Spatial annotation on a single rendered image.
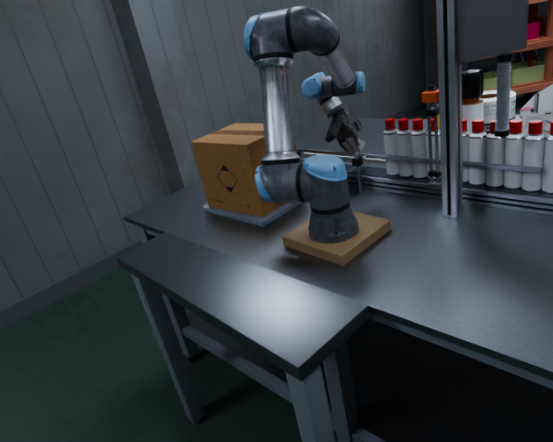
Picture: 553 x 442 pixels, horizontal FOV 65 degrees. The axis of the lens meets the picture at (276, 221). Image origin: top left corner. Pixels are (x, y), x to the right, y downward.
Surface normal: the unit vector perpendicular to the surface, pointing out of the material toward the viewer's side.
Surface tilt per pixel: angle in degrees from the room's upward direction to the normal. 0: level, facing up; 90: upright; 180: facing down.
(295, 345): 0
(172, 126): 90
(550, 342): 0
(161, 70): 90
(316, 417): 90
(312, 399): 90
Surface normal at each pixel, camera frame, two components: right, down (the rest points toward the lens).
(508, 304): -0.18, -0.89
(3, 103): 0.68, 0.19
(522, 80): -0.04, 0.44
